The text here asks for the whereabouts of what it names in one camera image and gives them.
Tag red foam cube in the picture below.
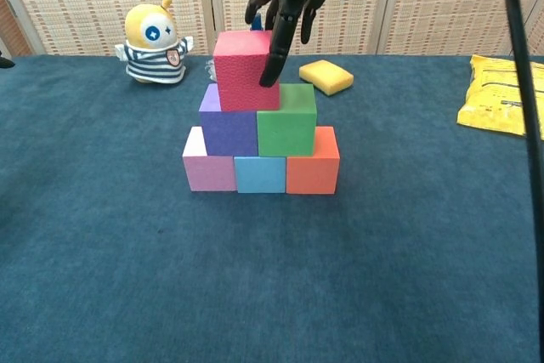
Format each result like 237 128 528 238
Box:
212 30 281 112

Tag green foam cube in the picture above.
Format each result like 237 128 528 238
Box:
256 83 318 158

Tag purple foam cube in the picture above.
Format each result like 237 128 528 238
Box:
198 83 259 157

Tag orange foam cube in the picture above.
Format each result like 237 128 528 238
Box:
285 125 341 196

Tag pink foam cube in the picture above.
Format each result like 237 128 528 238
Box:
182 126 238 193

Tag yellow sponge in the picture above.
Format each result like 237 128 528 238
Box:
298 60 354 97

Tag yellow plush toy striped shirt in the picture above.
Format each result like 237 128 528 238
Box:
115 0 195 86

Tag light blue foam cube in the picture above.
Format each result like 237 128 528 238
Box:
233 156 287 195

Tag yellow snack bag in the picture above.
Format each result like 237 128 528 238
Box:
456 54 544 141

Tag blue felt table cover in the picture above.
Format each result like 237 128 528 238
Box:
0 54 544 363

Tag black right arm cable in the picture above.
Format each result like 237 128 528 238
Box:
500 0 544 141

